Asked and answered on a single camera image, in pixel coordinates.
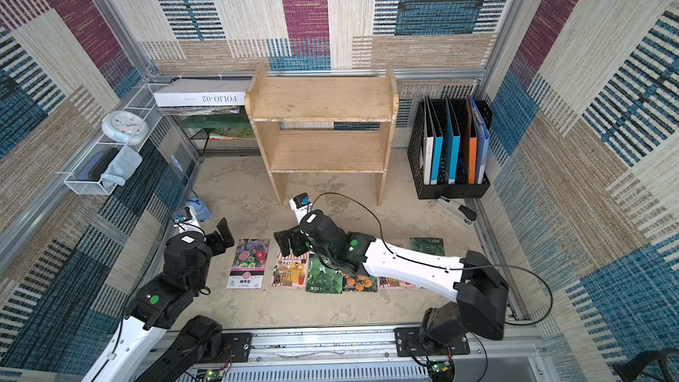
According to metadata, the purple flower seed bag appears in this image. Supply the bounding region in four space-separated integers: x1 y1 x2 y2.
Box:
226 239 270 289

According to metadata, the green melon seed bag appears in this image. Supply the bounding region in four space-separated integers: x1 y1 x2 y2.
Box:
410 237 446 256
306 255 343 295

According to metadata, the orange marigold seed bag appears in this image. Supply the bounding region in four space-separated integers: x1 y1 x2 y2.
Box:
342 274 378 293

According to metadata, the pink flower shop seed bag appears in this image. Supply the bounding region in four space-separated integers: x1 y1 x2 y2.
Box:
378 240 415 290

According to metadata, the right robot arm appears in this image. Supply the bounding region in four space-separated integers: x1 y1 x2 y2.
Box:
274 210 509 347

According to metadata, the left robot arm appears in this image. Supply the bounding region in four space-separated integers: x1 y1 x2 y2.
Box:
83 219 234 381

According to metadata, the wooden two-tier shelf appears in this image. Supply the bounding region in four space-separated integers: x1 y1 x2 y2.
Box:
245 65 400 204

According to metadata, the green book on rack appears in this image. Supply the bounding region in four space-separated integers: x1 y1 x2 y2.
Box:
180 113 254 139

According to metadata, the light blue cloth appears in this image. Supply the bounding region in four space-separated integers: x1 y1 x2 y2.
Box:
101 146 143 189

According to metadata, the dark pouch in basket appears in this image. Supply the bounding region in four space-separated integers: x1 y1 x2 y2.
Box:
74 148 120 181

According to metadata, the white round clock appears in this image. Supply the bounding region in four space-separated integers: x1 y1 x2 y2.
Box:
101 111 150 145

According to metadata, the black file holder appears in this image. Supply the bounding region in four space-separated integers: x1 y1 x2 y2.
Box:
407 97 493 200

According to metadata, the white folio box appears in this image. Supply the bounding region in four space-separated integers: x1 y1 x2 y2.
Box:
153 79 250 107

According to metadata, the white binder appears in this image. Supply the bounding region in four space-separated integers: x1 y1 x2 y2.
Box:
423 99 434 185

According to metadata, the grey stapler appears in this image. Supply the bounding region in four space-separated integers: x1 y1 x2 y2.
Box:
436 196 477 226

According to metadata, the teal binder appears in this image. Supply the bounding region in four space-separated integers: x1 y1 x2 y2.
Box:
429 100 443 185
445 99 461 185

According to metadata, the orange binder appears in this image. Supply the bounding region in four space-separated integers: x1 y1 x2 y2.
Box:
465 97 477 184

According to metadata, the blue binder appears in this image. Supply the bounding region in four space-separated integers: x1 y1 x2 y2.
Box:
469 97 490 184

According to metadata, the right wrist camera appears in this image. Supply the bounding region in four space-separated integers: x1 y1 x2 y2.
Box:
289 193 313 223

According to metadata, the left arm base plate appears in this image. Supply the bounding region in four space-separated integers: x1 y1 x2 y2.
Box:
168 332 252 364

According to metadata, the white wire basket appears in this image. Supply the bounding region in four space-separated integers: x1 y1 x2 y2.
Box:
64 84 160 196

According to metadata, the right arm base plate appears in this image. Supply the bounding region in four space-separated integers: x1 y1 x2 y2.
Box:
393 326 470 358

